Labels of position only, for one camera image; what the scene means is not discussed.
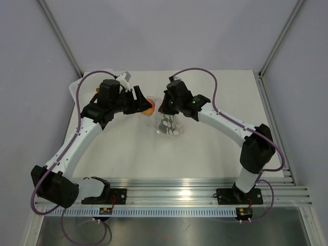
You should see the right aluminium frame post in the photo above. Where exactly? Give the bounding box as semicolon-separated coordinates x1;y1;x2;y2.
258;0;308;79

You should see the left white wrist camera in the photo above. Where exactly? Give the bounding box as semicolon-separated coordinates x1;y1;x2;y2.
117;71;131;88

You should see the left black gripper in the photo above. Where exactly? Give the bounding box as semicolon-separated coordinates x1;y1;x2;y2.
111;86;151;115

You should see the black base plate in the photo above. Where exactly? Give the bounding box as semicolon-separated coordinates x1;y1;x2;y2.
213;188;263;205
81;188;128;206

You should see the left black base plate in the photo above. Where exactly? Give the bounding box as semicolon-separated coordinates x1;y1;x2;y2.
81;188;128;206

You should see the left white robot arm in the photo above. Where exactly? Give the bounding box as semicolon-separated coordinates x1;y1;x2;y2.
31;79;152;209

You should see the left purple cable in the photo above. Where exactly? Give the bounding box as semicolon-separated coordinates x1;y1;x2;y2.
30;70;112;244

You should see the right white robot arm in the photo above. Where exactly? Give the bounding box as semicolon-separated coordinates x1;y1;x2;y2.
159;78;276;203

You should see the white slotted cable duct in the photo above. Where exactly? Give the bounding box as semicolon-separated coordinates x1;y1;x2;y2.
49;207;237;218

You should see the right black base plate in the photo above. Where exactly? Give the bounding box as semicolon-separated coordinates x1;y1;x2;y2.
213;188;263;205

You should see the clear polka dot zip bag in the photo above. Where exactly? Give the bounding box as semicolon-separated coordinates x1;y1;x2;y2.
143;96;184;137

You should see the orange peach toy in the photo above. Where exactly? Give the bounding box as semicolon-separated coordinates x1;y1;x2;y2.
142;98;155;116

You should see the left aluminium frame post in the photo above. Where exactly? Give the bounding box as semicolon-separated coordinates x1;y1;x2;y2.
36;0;83;78

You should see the aluminium mounting rail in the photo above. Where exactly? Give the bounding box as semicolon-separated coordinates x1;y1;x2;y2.
107;176;312;207

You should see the aluminium frame post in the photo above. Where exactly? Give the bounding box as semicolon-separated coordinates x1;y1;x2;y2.
258;0;308;79
36;0;83;78

